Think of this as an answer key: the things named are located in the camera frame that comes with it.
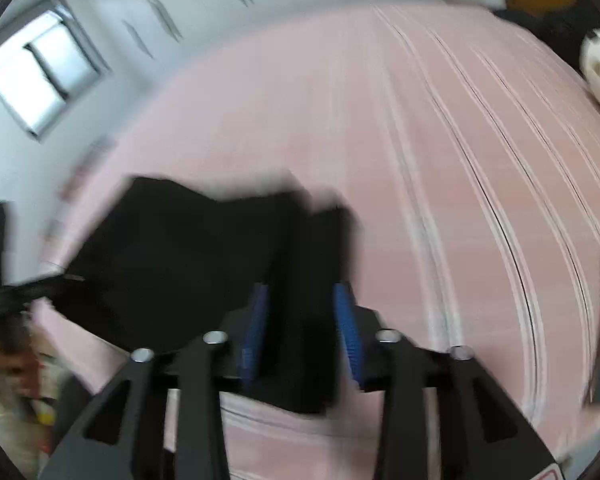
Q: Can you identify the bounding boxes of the black clothing pile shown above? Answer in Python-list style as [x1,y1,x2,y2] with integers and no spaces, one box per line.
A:
[492,0,600,58]

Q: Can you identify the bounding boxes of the black pants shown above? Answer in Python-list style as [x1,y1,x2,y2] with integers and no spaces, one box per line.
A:
[52,177,352,415]

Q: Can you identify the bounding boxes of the pink plaid bed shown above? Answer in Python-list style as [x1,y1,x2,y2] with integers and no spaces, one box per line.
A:
[52,3,600,460]

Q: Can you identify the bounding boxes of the black framed window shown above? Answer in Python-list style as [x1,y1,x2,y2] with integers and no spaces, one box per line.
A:
[0,0,110,140]

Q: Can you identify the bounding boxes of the person left hand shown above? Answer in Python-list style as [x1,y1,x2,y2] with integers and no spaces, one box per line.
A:
[0,346,41,399]

